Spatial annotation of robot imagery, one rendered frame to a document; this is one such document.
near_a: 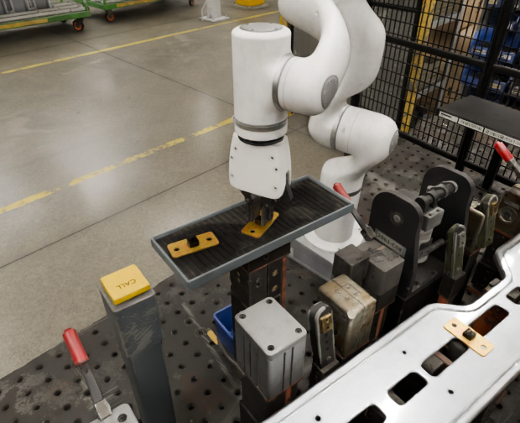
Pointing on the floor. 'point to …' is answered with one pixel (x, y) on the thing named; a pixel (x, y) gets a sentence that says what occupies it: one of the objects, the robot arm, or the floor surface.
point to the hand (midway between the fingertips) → (260, 211)
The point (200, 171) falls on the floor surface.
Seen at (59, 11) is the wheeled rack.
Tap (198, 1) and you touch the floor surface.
